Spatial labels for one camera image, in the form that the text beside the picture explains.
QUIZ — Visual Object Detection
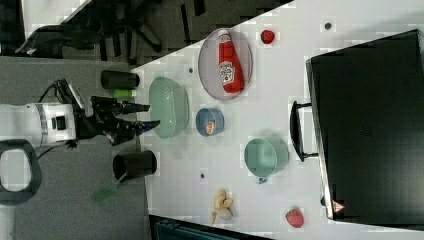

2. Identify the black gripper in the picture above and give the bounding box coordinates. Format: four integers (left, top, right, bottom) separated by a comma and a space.
76, 96, 160, 146

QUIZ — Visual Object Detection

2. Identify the black toaster oven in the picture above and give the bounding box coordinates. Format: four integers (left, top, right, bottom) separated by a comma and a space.
306, 29, 424, 231

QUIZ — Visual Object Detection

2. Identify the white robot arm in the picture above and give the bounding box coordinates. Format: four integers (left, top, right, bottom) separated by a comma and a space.
1, 96, 160, 148

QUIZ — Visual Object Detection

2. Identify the green small object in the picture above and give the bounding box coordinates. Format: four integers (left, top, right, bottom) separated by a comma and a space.
113, 89, 137, 99

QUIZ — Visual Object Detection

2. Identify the green oval colander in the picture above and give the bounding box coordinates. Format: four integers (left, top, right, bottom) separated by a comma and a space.
149, 77, 189, 139

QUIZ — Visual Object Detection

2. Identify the black cylinder cup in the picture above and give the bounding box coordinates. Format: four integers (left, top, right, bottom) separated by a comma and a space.
101, 70, 140, 89

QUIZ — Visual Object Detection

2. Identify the black utensil holder cup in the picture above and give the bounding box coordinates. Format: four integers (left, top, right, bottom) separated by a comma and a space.
112, 150, 158, 180

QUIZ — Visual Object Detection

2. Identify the blue small bowl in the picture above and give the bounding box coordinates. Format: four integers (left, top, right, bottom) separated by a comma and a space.
195, 108, 225, 137

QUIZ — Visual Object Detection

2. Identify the green spatula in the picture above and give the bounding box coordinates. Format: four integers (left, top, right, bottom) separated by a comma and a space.
91, 173, 127, 203

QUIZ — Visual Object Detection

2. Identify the orange slice toy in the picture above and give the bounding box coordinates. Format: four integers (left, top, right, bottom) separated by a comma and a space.
205, 121, 215, 135

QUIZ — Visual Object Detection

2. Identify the black office chair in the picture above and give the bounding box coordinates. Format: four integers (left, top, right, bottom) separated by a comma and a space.
14, 0, 208, 66

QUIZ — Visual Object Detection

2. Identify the grey round plate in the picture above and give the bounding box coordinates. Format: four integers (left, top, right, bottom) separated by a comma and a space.
198, 28, 253, 101

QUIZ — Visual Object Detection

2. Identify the red ketchup bottle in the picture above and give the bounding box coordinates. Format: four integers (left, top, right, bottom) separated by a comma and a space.
218, 30, 244, 94

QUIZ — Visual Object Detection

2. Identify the peeled banana toy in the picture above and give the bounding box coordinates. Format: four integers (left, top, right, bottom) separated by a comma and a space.
211, 189, 233, 224

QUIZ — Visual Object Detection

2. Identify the strawberry toy near plate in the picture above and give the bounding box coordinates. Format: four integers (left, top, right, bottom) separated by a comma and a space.
261, 30, 275, 44

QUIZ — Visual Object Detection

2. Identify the strawberry toy near banana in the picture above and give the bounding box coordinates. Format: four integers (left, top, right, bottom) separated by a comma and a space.
285, 209, 304, 228

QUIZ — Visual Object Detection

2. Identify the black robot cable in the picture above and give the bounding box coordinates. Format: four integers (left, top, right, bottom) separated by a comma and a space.
35, 78, 73, 160

